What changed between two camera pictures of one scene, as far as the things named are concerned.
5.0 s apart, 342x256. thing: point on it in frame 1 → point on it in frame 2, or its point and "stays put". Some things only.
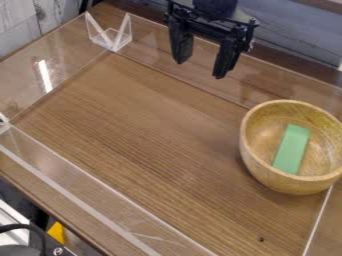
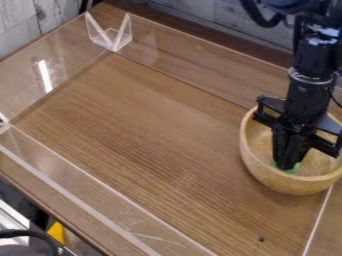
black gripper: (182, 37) → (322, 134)
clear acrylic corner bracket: (108, 38) stays put
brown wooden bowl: (263, 126) stays put
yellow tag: (57, 232) stays put
